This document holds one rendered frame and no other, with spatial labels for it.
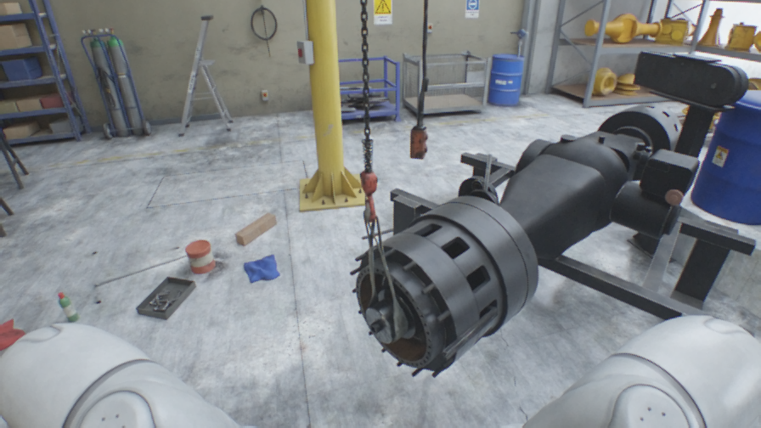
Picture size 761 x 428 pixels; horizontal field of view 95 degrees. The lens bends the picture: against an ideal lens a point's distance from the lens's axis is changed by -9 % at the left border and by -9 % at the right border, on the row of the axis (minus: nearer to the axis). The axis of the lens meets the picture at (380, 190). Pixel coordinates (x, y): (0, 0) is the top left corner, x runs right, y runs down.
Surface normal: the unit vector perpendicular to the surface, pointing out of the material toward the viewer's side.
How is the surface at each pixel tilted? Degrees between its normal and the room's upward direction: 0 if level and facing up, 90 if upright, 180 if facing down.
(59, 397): 27
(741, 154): 90
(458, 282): 42
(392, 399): 0
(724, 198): 90
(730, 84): 90
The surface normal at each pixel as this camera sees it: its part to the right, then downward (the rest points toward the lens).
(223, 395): -0.01, -0.89
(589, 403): -0.79, -0.62
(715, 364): 0.11, -0.73
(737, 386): 0.25, -0.41
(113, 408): 0.00, -0.58
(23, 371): -0.23, -0.64
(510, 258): 0.50, -0.32
